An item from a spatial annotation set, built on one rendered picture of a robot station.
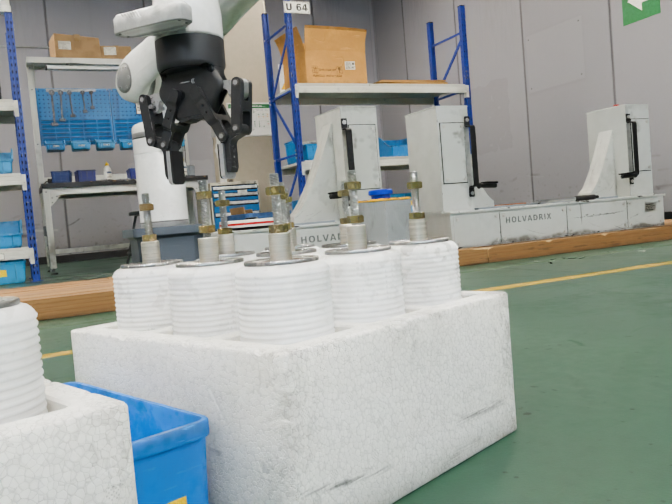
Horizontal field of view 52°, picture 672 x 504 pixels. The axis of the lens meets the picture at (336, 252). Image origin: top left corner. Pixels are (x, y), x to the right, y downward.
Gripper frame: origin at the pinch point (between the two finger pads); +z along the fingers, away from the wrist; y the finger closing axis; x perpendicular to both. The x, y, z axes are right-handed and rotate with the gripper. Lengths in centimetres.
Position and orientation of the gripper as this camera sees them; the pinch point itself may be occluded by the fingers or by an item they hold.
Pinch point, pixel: (201, 170)
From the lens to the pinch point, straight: 78.1
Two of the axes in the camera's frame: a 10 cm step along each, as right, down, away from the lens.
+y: -9.1, 0.5, 4.2
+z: 0.8, 10.0, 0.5
